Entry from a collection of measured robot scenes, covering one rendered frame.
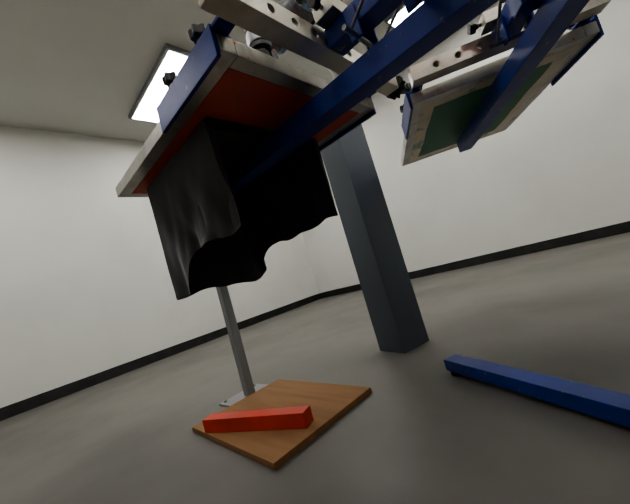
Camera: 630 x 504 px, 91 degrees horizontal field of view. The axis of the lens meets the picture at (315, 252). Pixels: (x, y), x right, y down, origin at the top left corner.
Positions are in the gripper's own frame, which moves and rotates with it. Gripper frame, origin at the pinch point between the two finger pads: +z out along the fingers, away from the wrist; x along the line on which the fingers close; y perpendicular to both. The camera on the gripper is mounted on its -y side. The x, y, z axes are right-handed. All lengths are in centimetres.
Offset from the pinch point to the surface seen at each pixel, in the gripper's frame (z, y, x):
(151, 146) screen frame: 5.3, -28.7, 23.4
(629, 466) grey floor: 101, 5, -53
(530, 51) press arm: 14, 36, -59
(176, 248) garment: 32, -21, 42
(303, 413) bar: 94, -4, 20
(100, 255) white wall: -43, 33, 368
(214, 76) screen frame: 6.0, -26.4, -10.1
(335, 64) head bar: 1.9, 3.6, -22.7
